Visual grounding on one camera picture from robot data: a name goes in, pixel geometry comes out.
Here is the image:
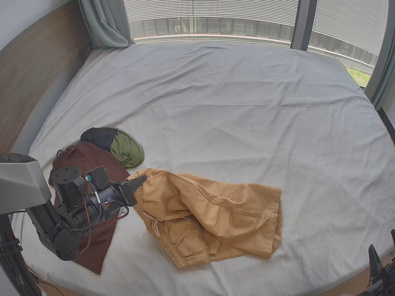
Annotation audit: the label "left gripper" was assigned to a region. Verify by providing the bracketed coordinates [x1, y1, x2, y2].
[91, 173, 148, 213]

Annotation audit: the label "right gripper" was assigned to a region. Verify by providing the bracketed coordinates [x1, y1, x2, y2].
[369, 228, 395, 289]

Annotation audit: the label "tan shorts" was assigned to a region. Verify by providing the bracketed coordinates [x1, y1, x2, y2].
[129, 167, 283, 269]

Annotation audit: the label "bed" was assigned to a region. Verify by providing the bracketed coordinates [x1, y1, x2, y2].
[0, 0, 395, 296]

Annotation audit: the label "green garment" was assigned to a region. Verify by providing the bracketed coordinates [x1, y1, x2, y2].
[109, 130, 145, 169]

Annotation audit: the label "brown shorts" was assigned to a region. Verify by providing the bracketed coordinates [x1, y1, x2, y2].
[52, 142, 131, 275]

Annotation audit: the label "black garment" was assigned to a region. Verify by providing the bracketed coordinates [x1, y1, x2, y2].
[80, 127, 119, 153]

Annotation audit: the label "grey-green curtain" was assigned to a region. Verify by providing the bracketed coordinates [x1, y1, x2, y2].
[73, 0, 136, 48]

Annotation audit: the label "window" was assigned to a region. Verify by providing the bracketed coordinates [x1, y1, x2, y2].
[119, 0, 390, 89]

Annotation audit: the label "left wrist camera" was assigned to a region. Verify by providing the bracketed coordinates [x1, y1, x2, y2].
[89, 166, 115, 191]

